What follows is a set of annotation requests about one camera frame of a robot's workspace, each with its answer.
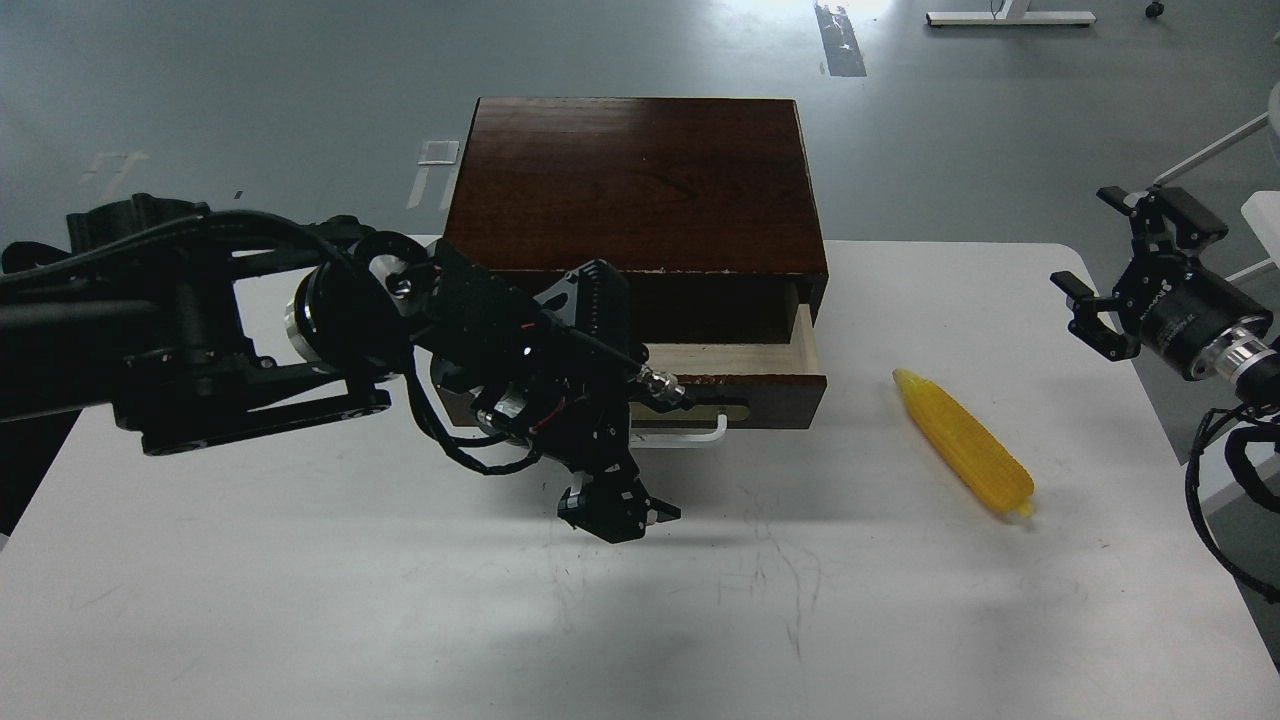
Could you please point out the white office chair base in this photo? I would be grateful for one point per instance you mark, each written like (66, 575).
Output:
(1265, 123)

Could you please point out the dark wooden drawer cabinet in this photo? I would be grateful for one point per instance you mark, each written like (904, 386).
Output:
(704, 204)

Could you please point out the wooden drawer with white handle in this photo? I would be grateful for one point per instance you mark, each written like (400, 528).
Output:
(766, 386)

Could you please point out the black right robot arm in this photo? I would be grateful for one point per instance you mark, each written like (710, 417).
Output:
(1249, 365)

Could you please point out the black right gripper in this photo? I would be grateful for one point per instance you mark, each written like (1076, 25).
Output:
(1167, 301)

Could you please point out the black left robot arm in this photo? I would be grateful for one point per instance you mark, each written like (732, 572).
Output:
(200, 328)

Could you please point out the white desk foot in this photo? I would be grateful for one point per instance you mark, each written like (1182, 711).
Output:
(1010, 14)

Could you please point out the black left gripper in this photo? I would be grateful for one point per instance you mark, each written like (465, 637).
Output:
(587, 433)

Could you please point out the yellow corn cob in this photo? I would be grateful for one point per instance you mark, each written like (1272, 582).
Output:
(973, 454)

